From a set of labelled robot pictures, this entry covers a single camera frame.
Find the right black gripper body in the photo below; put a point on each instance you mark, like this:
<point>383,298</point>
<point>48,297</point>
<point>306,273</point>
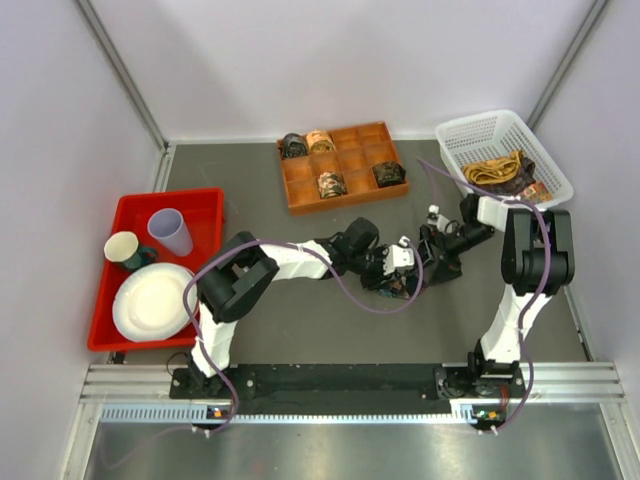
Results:
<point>455,242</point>

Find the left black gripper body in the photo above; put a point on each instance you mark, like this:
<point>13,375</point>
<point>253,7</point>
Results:
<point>369,266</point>

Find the dark floral necktie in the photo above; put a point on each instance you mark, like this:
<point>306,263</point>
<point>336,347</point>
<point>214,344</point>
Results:
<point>399,287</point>

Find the orange compartment tray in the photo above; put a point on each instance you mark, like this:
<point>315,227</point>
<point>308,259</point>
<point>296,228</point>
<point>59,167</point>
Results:
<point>358,149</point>

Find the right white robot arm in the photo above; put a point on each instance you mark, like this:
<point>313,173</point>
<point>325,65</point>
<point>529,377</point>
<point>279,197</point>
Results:
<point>537,260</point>

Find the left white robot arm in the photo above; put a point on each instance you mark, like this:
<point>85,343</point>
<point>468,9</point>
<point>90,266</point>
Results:
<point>245,267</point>

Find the gold folded tie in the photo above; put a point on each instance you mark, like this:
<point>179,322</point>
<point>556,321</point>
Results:
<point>493,171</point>

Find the floral black rolled tie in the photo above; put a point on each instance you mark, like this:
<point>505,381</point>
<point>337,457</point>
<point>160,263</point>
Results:
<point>331,184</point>

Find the dark maroon folded tie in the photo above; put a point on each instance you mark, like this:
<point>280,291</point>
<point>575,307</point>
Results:
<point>523,179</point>

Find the dark brown rolled tie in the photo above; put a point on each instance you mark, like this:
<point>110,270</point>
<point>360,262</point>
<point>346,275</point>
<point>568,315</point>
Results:
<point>388,174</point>

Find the cream floral folded tie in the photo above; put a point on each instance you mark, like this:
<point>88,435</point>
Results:
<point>536,193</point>

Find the white plastic basket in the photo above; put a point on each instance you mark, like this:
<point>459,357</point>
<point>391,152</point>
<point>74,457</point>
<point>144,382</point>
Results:
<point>494,134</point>

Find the peach rolled tie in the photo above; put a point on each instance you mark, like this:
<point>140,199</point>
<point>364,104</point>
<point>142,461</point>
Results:
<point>320,141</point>

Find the lilac plastic cup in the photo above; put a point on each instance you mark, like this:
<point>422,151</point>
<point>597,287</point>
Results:
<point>168,227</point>

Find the dark green mug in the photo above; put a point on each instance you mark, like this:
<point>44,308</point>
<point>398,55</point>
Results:
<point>140,257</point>

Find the white paper plate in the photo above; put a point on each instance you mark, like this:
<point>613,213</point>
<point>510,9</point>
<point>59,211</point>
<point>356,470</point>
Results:
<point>148,306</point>

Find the cream paper cup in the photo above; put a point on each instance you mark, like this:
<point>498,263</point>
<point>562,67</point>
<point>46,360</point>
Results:
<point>120,246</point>

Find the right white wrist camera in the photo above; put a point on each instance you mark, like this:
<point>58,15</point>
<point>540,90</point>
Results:
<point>436,222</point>

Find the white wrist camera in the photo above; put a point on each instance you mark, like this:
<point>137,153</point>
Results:
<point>436,222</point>
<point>399,256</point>

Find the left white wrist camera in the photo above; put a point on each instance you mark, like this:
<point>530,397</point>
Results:
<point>399,256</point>

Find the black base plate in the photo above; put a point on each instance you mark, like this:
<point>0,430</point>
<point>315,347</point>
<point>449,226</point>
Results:
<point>345,388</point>

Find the aluminium frame rail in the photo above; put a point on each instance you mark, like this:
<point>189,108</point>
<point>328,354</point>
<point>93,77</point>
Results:
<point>571,423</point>

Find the slotted cable duct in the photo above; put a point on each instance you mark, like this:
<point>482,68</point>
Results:
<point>215,412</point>

